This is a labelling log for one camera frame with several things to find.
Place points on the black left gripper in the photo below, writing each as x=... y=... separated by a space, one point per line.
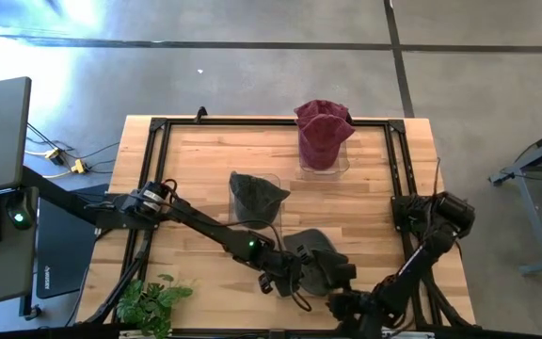
x=290 y=278

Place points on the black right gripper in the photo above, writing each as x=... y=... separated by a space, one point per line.
x=353 y=306

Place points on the dark green baseball cap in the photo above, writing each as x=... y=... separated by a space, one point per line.
x=257 y=198
x=308 y=242

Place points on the clear plastic bin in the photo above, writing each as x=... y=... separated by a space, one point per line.
x=278 y=219
x=323 y=175

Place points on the maroon baseball cap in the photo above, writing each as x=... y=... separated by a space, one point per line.
x=323 y=141
x=318 y=107

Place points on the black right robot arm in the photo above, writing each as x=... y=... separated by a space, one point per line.
x=421 y=259

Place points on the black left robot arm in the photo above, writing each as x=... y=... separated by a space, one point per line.
x=205 y=226

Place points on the green potted plant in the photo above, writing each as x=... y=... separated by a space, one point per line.
x=151 y=301

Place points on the black laptop on floor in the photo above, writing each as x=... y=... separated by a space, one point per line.
x=64 y=249

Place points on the yellow power plug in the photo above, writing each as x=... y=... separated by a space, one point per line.
x=54 y=156
x=79 y=166

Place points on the black support bar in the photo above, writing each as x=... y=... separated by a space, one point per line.
x=54 y=193

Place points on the black computer mouse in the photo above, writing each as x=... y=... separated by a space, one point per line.
x=19 y=214

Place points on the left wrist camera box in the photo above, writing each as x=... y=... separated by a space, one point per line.
x=305 y=254

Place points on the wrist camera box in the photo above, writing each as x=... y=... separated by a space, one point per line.
x=305 y=254
x=346 y=275

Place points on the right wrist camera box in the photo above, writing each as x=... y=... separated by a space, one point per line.
x=346 y=275

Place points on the black aluminium table frame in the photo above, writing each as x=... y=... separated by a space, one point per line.
x=395 y=155

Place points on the grey metal table frame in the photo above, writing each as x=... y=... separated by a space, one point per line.
x=530 y=207

